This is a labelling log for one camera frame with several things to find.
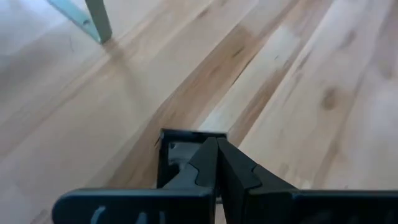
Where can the small square black plate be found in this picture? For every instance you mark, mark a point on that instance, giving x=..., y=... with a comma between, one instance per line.
x=164, y=168

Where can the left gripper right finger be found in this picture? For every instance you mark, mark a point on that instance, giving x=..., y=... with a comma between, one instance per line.
x=280, y=205

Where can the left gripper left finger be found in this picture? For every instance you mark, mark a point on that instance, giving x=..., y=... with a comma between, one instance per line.
x=186, y=205

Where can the pale green perforated shelf rack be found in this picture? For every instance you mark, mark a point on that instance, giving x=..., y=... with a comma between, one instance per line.
x=99, y=18

